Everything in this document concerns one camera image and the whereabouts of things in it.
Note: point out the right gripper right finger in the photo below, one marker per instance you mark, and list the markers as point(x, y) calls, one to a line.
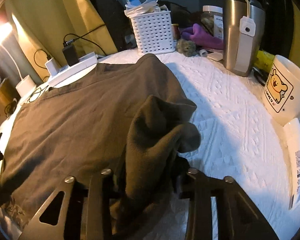
point(237, 215)

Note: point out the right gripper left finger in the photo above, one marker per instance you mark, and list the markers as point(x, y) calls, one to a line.
point(75, 212)

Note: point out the dark brown t-shirt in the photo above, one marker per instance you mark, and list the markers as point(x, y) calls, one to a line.
point(131, 118)

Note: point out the brown cardboard box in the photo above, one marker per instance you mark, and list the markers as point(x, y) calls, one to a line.
point(7, 94)

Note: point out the white tube bottle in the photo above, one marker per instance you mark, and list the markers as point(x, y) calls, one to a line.
point(292, 134)

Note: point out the white charger plug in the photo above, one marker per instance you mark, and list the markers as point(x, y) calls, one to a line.
point(52, 66)

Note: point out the white desk lamp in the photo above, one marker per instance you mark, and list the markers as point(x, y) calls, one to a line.
point(26, 84)

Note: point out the black charger plug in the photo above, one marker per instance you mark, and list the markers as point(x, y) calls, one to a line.
point(70, 54)

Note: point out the white power strip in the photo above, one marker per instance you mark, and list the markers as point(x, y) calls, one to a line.
point(68, 71)

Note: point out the white cartoon mug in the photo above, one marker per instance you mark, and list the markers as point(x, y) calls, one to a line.
point(281, 93)

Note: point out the yellow curtain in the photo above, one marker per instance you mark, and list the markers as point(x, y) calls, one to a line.
point(42, 24)

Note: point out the grey fuzzy ball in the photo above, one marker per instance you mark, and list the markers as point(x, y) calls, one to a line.
point(185, 47)

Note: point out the purple cloth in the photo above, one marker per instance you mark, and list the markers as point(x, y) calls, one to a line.
point(202, 38)

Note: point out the clear jar white lid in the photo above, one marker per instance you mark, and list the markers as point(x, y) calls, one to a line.
point(212, 20)

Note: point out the stainless steel tumbler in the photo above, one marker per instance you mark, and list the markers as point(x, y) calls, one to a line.
point(243, 28)

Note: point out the white perforated plastic basket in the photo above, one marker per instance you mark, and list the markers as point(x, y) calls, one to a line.
point(151, 25)

